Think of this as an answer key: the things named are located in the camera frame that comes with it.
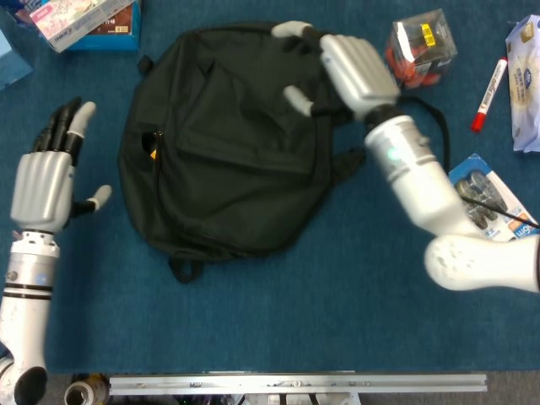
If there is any blue cardboard box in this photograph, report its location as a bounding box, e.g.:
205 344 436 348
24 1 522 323
67 0 143 52

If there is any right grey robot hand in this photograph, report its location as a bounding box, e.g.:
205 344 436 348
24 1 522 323
272 20 402 123

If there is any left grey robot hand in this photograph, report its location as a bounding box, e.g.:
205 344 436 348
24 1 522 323
8 96 113 235

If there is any red whiteboard marker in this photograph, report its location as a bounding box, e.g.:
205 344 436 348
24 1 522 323
470 57 509 133

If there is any aluminium rail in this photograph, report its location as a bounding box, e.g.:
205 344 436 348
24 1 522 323
108 373 489 397

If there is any blue felt table cover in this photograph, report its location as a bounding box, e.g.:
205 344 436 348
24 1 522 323
0 0 540 375

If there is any clear box of binder clips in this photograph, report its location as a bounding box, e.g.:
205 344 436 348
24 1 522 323
384 8 459 90

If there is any white tissue pack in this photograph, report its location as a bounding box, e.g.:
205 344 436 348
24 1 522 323
505 14 540 155

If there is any blue box with booklet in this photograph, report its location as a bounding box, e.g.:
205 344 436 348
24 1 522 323
28 0 136 54

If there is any light blue box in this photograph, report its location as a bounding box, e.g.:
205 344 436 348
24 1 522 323
0 28 35 90

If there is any correction tape blister pack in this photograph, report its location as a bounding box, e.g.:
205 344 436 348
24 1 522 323
447 153 540 244

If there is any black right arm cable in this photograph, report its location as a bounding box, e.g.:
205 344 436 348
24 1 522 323
457 192 540 231

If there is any black fabric backpack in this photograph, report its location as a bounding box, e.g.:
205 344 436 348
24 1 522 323
119 23 451 284

